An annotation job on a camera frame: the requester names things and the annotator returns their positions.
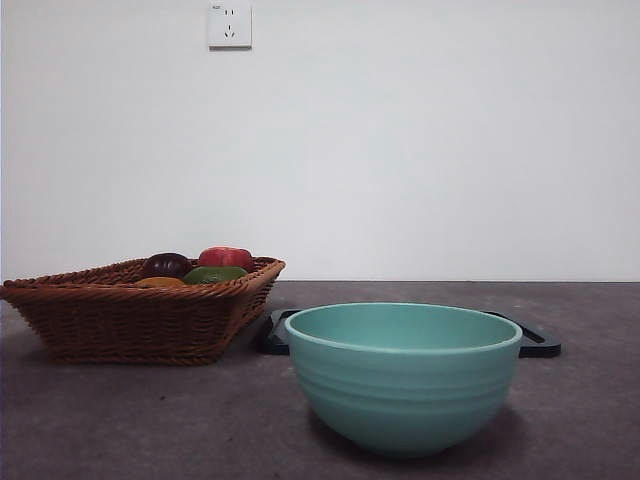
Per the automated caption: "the orange-brown round fruit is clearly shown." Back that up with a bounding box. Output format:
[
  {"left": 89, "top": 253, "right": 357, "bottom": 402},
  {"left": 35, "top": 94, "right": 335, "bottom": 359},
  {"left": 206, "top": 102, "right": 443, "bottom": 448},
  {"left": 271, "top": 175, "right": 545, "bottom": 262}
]
[{"left": 133, "top": 276, "right": 187, "bottom": 288}]

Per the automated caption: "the teal ribbed bowl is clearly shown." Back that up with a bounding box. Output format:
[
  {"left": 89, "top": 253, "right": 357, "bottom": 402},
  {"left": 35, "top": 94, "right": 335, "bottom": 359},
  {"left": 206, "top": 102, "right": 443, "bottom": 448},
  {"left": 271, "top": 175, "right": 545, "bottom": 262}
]
[{"left": 284, "top": 301, "right": 524, "bottom": 460}]

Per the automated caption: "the red apple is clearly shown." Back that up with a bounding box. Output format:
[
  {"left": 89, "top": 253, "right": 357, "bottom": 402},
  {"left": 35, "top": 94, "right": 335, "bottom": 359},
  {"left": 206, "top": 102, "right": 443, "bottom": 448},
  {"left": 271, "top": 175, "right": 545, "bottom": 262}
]
[{"left": 197, "top": 245, "right": 255, "bottom": 273}]

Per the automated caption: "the dark rectangular tray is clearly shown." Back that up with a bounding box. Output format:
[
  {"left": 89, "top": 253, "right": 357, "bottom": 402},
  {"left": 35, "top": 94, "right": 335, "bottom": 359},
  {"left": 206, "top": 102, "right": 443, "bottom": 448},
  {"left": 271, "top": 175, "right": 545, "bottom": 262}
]
[{"left": 257, "top": 308, "right": 562, "bottom": 359}]

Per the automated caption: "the green avocado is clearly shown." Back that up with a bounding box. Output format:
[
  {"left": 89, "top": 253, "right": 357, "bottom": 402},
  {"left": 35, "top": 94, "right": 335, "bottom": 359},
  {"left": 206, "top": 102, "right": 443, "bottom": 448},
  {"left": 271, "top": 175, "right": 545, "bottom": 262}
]
[{"left": 182, "top": 265, "right": 250, "bottom": 285}]

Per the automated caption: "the dark purple round fruit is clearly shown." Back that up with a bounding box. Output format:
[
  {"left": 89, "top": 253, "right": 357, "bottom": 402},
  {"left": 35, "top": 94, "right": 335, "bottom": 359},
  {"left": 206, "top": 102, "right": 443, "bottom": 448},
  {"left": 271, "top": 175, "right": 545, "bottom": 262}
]
[{"left": 142, "top": 251, "right": 194, "bottom": 279}]

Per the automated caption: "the brown wicker basket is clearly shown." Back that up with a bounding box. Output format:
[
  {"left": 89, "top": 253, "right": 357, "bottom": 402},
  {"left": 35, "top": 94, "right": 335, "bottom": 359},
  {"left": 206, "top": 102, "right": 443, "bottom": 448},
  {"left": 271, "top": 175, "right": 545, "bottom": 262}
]
[{"left": 0, "top": 256, "right": 286, "bottom": 365}]

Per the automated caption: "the white wall socket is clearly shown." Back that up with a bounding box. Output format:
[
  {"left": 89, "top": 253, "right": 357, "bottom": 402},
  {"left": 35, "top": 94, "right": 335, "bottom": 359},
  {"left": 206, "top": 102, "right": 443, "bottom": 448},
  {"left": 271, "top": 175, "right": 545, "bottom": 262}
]
[{"left": 208, "top": 0, "right": 253, "bottom": 50}]

